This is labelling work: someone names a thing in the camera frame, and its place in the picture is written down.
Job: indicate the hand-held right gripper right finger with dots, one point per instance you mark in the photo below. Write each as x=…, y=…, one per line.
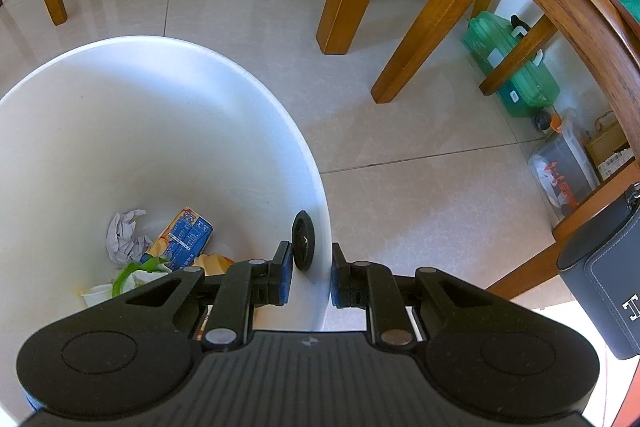
x=334, y=288

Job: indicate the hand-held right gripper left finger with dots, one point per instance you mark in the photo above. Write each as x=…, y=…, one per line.
x=286, y=279

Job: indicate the yellow orange wrapper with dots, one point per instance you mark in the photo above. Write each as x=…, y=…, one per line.
x=215, y=264

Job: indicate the blue and orange snack carton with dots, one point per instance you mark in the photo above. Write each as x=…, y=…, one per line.
x=182, y=237

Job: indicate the green and white plastic lid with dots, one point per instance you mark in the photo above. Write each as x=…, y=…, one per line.
x=137, y=272

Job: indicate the small white plastic cup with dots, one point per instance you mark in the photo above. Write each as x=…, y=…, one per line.
x=97, y=296

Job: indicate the white plastic trash bin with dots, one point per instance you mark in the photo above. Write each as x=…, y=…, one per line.
x=150, y=132

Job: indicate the black round knob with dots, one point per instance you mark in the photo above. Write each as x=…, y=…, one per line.
x=303, y=242

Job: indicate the crumpled white paper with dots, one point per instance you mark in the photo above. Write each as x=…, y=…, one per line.
x=122, y=237

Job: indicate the clear plastic storage box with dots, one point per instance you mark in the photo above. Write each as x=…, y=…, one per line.
x=565, y=172

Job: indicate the dark grey leather box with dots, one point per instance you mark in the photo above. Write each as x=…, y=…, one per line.
x=605, y=277

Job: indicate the green plastic storage box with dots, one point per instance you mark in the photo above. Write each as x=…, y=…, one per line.
x=525, y=82

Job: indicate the brown cardboard box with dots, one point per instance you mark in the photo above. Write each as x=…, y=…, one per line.
x=607, y=152

